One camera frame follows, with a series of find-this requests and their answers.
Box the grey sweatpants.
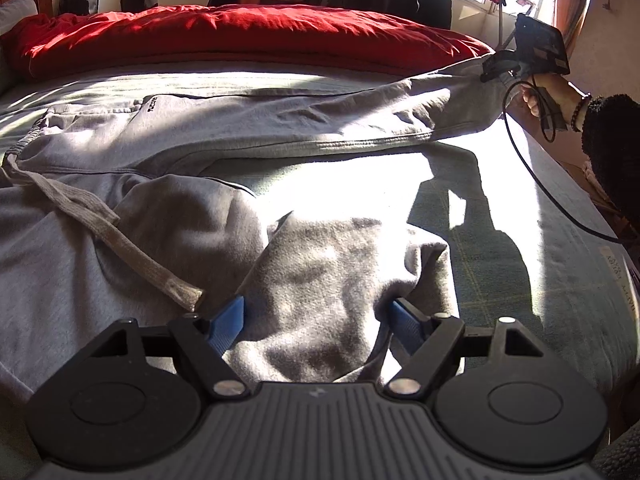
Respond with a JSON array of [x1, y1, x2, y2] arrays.
[[1, 60, 509, 405]]

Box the black sleeve right forearm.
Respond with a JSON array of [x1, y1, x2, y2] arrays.
[[582, 94, 640, 230]]

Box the person's right hand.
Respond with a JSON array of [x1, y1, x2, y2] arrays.
[[522, 73, 591, 132]]

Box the green plaid bed blanket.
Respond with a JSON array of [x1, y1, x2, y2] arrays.
[[0, 58, 640, 480]]

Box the red duvet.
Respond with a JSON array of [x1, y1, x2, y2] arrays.
[[1, 4, 492, 81]]

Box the grey plaid pillow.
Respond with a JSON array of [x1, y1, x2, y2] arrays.
[[0, 0, 39, 35]]

